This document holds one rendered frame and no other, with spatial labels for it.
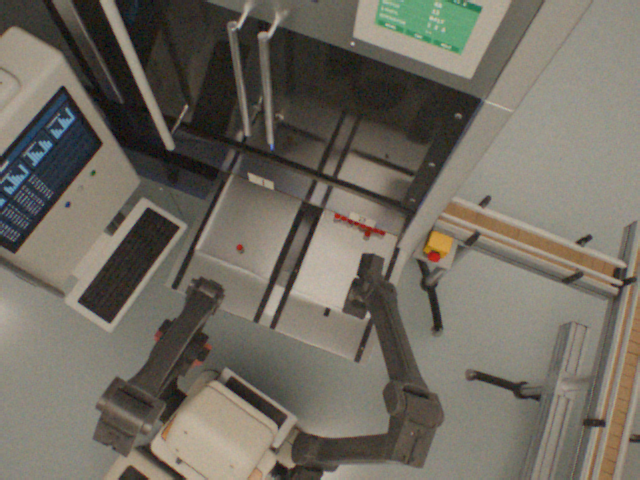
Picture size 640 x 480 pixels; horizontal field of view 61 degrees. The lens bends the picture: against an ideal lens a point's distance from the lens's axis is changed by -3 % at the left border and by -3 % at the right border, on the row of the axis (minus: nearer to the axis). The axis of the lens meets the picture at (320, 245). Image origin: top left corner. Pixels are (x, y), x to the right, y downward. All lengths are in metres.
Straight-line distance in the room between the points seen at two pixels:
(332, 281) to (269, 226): 0.28
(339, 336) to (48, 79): 1.09
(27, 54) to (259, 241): 0.88
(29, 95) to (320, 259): 0.98
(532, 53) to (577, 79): 2.67
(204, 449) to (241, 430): 0.09
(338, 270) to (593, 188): 1.84
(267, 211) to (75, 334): 1.32
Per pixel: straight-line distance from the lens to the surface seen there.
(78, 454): 2.83
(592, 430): 1.95
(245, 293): 1.82
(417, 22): 0.94
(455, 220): 1.87
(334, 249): 1.86
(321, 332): 1.80
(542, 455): 2.32
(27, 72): 1.47
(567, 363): 2.37
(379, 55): 1.05
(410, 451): 1.11
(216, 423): 1.29
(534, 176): 3.19
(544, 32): 0.91
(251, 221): 1.89
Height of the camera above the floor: 2.66
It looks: 73 degrees down
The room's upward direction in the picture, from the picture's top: 9 degrees clockwise
